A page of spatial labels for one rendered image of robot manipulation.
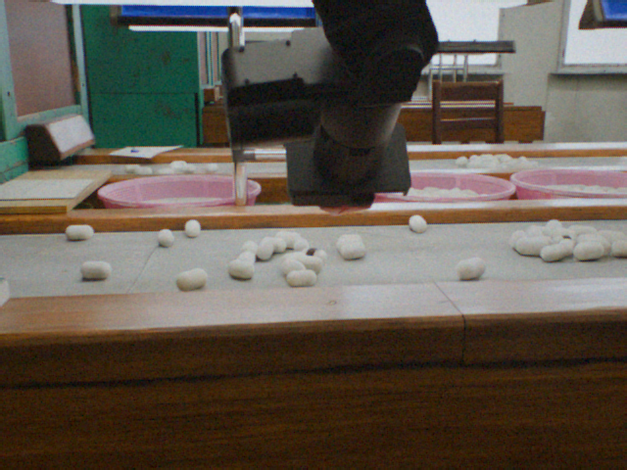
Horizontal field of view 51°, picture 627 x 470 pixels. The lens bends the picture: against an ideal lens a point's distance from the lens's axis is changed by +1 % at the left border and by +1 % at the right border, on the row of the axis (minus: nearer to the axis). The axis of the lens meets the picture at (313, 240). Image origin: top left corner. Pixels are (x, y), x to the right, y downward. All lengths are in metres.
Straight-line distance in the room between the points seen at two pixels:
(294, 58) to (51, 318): 0.30
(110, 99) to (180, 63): 0.40
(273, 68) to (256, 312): 0.22
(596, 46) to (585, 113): 0.57
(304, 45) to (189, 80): 3.02
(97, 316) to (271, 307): 0.14
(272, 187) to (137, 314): 0.72
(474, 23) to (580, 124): 1.34
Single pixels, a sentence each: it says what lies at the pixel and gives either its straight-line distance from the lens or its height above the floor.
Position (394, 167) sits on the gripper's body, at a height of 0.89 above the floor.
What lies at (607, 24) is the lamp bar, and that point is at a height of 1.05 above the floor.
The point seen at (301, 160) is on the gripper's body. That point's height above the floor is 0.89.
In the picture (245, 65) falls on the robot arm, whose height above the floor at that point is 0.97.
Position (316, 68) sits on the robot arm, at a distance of 0.43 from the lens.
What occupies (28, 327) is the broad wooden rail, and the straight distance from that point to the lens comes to 0.57.
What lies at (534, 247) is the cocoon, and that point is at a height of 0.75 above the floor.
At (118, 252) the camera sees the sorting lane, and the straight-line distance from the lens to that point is 0.85.
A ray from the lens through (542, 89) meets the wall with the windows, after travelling 6.26.
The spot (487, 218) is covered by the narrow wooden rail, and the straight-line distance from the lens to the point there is 1.00.
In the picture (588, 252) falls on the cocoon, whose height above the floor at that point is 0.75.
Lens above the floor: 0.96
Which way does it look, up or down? 15 degrees down
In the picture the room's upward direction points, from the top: straight up
